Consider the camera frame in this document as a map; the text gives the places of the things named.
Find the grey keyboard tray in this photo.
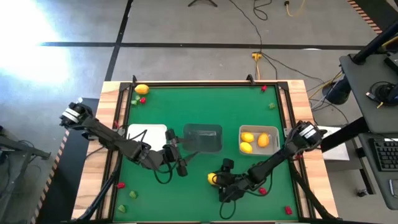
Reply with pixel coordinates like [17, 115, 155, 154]
[360, 133, 398, 211]

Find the black striped-edge floor mat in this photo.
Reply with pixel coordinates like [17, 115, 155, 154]
[29, 97, 100, 224]

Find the yellow extension cord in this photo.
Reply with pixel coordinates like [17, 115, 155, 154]
[251, 52, 264, 81]

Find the white plastic basket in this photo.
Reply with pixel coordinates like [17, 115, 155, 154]
[126, 123, 168, 152]

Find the computer mouse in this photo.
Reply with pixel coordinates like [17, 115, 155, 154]
[388, 179, 398, 199]

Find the black monitor pole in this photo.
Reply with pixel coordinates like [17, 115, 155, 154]
[351, 20, 398, 65]

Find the grey desk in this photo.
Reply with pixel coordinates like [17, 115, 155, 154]
[338, 51, 398, 134]

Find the black aluminium table frame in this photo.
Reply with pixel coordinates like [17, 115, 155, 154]
[70, 74, 340, 224]

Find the yellow floor cable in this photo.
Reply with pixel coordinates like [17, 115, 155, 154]
[284, 0, 307, 18]

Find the green table mat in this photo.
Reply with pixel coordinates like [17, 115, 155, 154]
[112, 85, 300, 223]

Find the black keyboard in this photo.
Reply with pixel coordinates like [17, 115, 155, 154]
[373, 139, 398, 172]

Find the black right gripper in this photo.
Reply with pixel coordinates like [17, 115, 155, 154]
[211, 157, 250, 203]

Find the yellow lemon top left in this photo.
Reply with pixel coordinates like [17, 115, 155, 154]
[134, 83, 150, 96]

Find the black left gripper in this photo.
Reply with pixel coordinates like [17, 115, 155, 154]
[161, 128, 200, 178]

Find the light grey plastic basket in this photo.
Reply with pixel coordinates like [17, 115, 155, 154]
[238, 124, 281, 156]

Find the white box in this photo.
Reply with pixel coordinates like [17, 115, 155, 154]
[317, 125, 351, 162]

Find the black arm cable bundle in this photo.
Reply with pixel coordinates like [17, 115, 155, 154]
[289, 155, 338, 222]
[81, 155, 124, 222]

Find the orange toy mango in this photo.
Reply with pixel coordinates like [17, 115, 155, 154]
[257, 133, 271, 148]

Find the coiled black cable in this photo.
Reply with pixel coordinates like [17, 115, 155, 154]
[366, 81, 398, 108]

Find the looped black floor cable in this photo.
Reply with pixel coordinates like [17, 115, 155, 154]
[252, 0, 273, 22]

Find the black tripod foot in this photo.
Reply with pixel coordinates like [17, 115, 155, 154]
[187, 0, 218, 8]

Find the translucent grey plastic basket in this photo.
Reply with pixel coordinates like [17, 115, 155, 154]
[182, 123, 224, 153]

